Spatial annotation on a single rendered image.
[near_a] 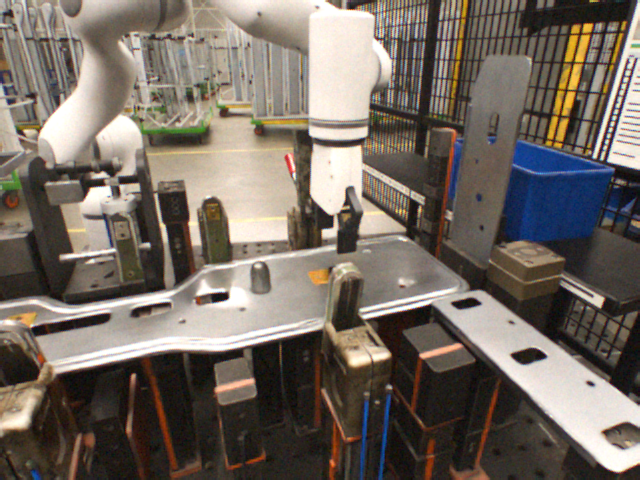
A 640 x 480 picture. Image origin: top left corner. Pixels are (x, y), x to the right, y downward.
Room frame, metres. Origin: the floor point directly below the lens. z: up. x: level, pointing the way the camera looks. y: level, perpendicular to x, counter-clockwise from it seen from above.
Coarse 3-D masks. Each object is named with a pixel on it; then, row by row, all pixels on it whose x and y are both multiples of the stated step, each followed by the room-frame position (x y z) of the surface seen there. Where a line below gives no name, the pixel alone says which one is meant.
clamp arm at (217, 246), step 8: (208, 200) 0.66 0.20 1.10; (216, 200) 0.66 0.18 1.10; (208, 208) 0.65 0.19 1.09; (216, 208) 0.66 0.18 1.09; (208, 216) 0.65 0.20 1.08; (216, 216) 0.65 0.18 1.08; (208, 224) 0.65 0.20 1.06; (216, 224) 0.65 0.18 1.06; (208, 232) 0.65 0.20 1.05; (216, 232) 0.65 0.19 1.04; (224, 232) 0.65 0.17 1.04; (208, 240) 0.64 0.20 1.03; (216, 240) 0.66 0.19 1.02; (224, 240) 0.65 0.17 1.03; (208, 248) 0.64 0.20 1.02; (216, 248) 0.64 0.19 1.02; (224, 248) 0.65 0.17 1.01; (208, 256) 0.64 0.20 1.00; (216, 256) 0.64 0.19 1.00; (224, 256) 0.64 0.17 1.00
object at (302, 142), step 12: (300, 132) 0.72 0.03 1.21; (300, 144) 0.72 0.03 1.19; (312, 144) 0.69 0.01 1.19; (300, 156) 0.71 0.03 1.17; (300, 168) 0.70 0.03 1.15; (300, 180) 0.70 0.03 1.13; (300, 192) 0.70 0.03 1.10; (300, 204) 0.69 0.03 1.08; (312, 204) 0.71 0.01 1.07; (312, 216) 0.71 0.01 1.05
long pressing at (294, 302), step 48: (384, 240) 0.71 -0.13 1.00; (192, 288) 0.53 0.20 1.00; (240, 288) 0.53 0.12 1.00; (288, 288) 0.53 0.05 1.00; (384, 288) 0.53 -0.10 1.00; (432, 288) 0.53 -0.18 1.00; (48, 336) 0.41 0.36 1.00; (96, 336) 0.41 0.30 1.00; (144, 336) 0.41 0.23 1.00; (192, 336) 0.41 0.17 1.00; (240, 336) 0.42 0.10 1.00; (288, 336) 0.42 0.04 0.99
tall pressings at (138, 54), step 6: (66, 36) 9.00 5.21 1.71; (132, 36) 9.46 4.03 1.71; (120, 42) 9.60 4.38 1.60; (132, 42) 9.44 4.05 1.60; (138, 42) 9.46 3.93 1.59; (132, 48) 9.47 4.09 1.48; (138, 54) 9.43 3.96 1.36; (138, 60) 9.41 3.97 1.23; (138, 66) 9.39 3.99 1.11; (144, 66) 9.48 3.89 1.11; (138, 72) 9.38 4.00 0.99; (144, 72) 9.43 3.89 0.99; (138, 78) 9.38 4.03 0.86; (144, 78) 9.39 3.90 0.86; (138, 84) 9.43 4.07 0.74; (144, 84) 9.38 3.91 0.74; (132, 90) 9.32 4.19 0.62; (144, 90) 9.37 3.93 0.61; (138, 96) 9.60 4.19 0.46; (144, 96) 9.36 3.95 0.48; (144, 102) 9.34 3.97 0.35; (150, 102) 9.43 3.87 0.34
